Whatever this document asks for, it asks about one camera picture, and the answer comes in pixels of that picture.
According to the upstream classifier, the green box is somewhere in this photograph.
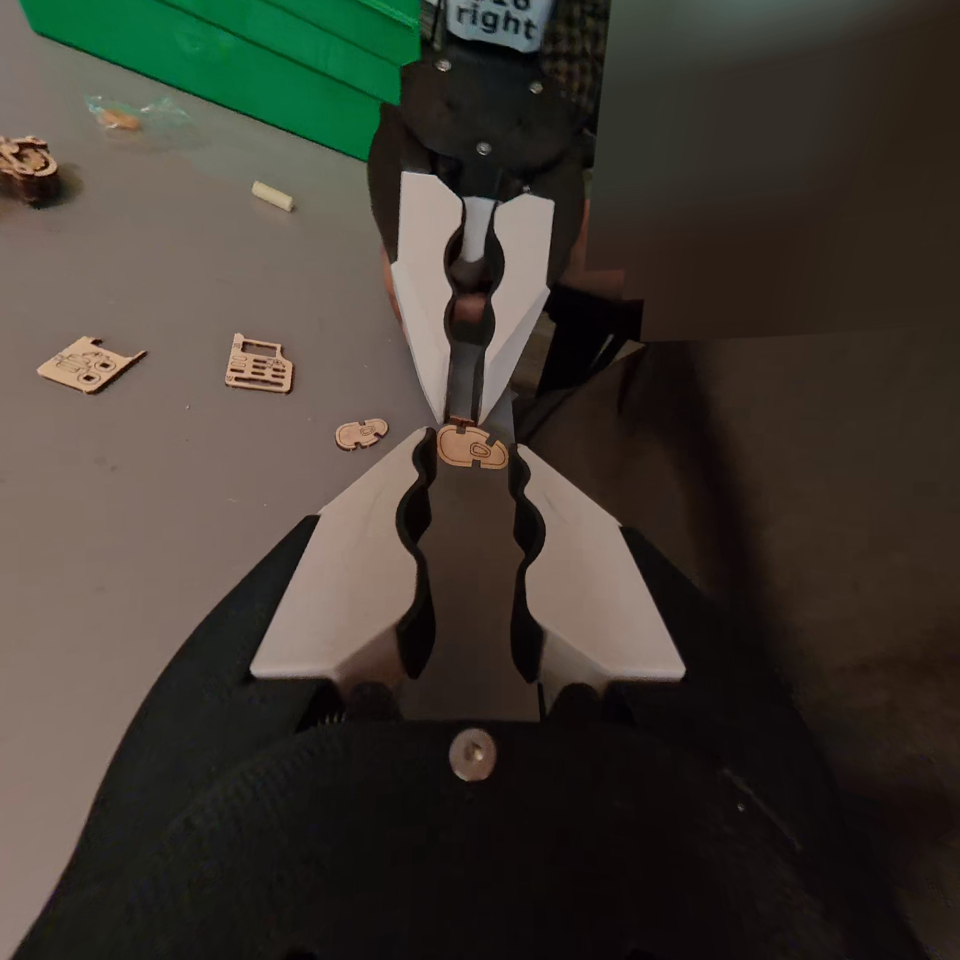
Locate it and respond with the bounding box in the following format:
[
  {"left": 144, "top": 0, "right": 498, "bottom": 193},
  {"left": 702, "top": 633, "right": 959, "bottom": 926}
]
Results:
[{"left": 18, "top": 0, "right": 423, "bottom": 163}]

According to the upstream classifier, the clear plastic bag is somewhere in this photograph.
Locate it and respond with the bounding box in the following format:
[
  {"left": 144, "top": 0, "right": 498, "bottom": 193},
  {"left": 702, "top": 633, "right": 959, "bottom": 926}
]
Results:
[{"left": 84, "top": 93, "right": 193, "bottom": 136}]

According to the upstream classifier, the oval wooden puzzle piece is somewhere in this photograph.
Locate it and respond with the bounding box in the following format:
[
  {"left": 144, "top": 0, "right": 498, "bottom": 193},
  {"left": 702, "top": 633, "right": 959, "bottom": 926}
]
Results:
[
  {"left": 334, "top": 417, "right": 390, "bottom": 452},
  {"left": 436, "top": 423, "right": 510, "bottom": 471}
]

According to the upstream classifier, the grey desk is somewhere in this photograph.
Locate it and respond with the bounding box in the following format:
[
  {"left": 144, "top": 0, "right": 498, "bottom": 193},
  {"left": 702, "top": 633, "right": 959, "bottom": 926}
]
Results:
[{"left": 0, "top": 0, "right": 543, "bottom": 826}]

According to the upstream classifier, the assembled wooden model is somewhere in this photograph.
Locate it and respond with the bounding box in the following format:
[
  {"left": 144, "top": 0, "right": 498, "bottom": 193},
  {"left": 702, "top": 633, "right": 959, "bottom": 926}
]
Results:
[{"left": 0, "top": 134, "right": 63, "bottom": 205}]

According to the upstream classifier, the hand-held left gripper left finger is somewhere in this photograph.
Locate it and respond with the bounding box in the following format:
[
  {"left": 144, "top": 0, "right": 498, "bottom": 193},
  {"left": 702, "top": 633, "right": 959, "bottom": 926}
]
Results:
[{"left": 249, "top": 427, "right": 439, "bottom": 685}]

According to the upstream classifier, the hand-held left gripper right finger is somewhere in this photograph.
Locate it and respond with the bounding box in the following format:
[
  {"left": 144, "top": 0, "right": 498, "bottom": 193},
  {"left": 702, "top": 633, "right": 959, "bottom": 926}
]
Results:
[{"left": 508, "top": 442, "right": 688, "bottom": 687}]

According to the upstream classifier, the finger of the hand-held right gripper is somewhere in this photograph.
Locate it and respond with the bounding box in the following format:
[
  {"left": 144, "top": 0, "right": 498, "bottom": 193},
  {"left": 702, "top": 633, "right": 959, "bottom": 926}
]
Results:
[
  {"left": 472, "top": 196, "right": 558, "bottom": 424},
  {"left": 390, "top": 170, "right": 466, "bottom": 423}
]

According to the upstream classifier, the wooden card with slot cutouts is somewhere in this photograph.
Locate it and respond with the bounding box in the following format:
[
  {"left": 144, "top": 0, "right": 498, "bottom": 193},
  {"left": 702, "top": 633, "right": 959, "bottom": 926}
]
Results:
[{"left": 224, "top": 333, "right": 295, "bottom": 394}]

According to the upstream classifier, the wooden card with oval cutouts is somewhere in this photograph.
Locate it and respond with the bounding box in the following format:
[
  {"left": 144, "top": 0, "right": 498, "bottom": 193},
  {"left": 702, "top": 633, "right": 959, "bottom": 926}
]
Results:
[{"left": 36, "top": 335, "right": 148, "bottom": 397}]

